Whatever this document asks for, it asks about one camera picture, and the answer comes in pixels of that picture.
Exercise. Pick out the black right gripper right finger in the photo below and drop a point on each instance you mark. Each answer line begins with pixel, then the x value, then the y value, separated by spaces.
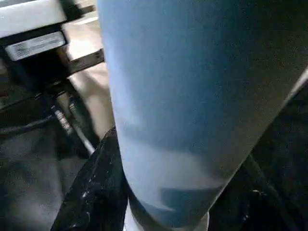
pixel 260 211

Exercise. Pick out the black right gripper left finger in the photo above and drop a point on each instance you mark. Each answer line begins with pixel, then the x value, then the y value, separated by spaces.
pixel 96 192

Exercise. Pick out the white tapered table leg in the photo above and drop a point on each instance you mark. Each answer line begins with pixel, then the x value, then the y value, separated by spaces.
pixel 180 96

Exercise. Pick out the black work mat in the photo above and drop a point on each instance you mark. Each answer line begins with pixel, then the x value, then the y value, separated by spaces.
pixel 29 180

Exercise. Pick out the black robot waist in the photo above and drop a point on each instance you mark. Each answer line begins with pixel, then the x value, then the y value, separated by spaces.
pixel 36 69

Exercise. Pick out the white robot torso shell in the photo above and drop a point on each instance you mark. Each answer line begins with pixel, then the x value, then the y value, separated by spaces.
pixel 29 14

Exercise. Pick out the metal work surface frame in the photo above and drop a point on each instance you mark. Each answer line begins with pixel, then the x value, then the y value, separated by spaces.
pixel 86 60

